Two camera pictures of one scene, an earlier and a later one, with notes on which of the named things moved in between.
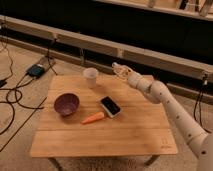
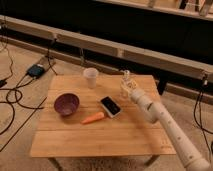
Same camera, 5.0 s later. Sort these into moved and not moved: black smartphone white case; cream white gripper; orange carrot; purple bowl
Moved: cream white gripper
Not moved: purple bowl; orange carrot; black smartphone white case
